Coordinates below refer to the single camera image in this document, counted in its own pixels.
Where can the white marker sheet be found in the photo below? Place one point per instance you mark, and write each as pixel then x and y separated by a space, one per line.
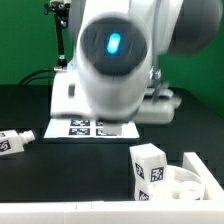
pixel 73 128

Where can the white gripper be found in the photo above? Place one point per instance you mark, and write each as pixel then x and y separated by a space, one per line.
pixel 69 101

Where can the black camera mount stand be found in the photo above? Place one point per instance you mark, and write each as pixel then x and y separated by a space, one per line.
pixel 60 9

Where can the white L-shaped fence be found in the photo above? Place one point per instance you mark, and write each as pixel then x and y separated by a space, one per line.
pixel 210 210

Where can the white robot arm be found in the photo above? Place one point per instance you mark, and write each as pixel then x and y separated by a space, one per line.
pixel 113 75

